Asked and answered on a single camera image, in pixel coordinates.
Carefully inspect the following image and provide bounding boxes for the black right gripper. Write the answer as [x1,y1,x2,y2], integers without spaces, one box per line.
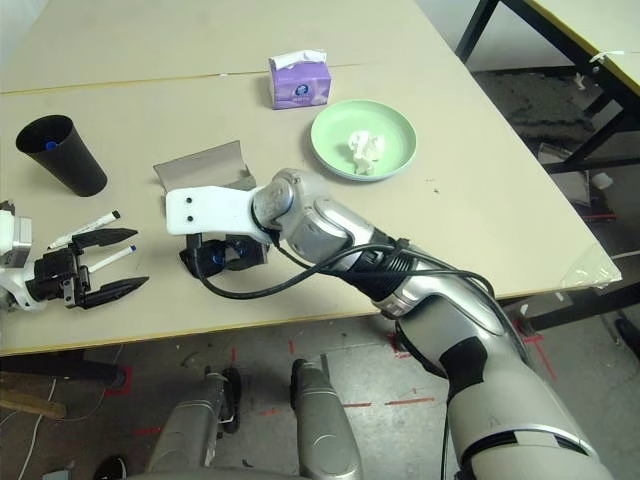
[224,232,274,274]

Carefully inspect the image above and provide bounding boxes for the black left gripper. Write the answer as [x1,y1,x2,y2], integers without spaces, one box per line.
[24,228,151,310]

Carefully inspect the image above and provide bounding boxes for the white marker blue cap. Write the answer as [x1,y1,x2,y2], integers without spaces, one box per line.
[87,243,140,275]

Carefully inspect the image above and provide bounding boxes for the black sunglasses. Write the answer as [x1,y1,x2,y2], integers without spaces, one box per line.
[178,239,229,277]

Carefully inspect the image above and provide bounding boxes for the grey glasses case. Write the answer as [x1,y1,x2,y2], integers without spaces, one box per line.
[152,140,259,194]

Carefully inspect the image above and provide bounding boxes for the white tissue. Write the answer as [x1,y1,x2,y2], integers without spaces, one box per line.
[345,129,389,176]

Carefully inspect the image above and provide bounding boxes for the light green plate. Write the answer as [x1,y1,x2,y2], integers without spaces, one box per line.
[310,98,419,182]

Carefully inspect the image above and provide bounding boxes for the white marker black cap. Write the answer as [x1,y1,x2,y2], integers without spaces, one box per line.
[46,209,122,252]

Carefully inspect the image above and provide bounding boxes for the black plastic cup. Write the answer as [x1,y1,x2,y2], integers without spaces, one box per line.
[15,114,109,198]

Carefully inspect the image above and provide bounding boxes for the light blue plate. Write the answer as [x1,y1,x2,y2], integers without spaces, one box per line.
[314,149,414,184]

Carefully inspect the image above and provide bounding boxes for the brown wooden block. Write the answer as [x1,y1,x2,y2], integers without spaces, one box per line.
[0,388,67,420]

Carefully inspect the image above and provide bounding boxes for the purple tissue pack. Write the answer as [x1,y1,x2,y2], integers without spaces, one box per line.
[268,49,333,110]

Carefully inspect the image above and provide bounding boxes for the grey robot left leg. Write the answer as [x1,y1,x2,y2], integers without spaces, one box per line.
[144,367,244,480]

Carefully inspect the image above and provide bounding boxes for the grey robot leg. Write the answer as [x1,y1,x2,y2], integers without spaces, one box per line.
[291,354,364,480]
[144,367,244,480]

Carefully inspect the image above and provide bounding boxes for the grey robot right leg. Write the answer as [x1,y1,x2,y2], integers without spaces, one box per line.
[291,354,364,480]

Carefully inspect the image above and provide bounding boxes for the black white sneaker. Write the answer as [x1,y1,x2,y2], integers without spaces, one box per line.
[94,454,126,480]

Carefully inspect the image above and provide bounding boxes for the dark floor mat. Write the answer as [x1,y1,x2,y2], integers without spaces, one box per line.
[474,67,601,141]

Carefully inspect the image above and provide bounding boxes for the clear plastic film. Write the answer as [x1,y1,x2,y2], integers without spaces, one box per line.
[562,247,624,294]

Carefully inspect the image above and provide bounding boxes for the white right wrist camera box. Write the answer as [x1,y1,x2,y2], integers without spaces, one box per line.
[165,185,274,237]

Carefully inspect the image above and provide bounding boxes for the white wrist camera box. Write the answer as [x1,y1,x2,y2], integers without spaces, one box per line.
[0,199,34,274]
[165,185,274,237]

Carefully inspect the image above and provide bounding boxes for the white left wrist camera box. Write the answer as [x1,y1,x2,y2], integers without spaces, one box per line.
[0,199,34,274]

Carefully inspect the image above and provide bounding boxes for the thin white floor cable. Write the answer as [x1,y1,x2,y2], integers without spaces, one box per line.
[9,349,121,480]

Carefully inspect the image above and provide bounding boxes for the white plastic strap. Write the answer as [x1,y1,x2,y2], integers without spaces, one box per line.
[588,48,632,65]

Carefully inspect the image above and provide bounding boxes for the side table metal frame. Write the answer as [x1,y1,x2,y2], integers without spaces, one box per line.
[454,0,640,176]

